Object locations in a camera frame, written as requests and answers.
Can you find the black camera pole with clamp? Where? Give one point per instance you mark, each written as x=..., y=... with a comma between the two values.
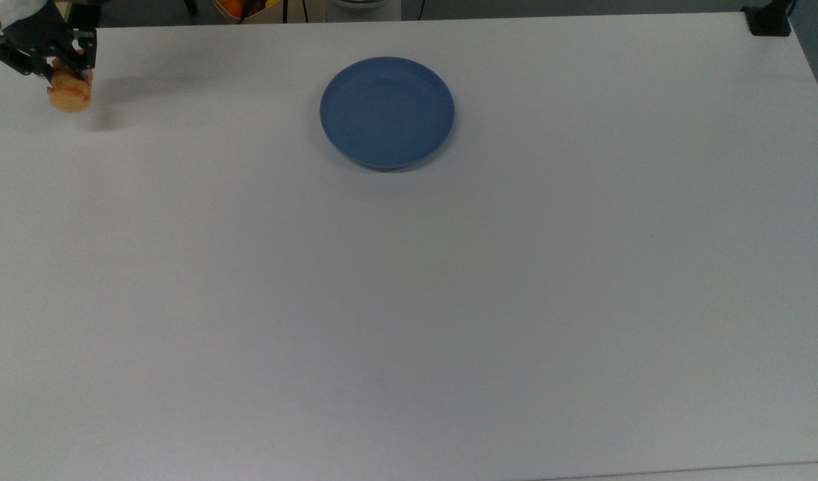
x=770, y=23

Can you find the orange bread roll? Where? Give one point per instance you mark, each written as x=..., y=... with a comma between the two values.
x=69, y=95

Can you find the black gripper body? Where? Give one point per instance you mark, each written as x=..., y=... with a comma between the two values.
x=41, y=30

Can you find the basket with orange fruit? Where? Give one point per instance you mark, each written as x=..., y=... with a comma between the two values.
x=232, y=7

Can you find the blue round plate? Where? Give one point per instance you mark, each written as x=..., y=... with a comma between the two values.
x=387, y=112

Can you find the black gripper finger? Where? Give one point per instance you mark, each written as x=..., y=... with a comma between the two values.
x=15, y=55
x=83, y=50

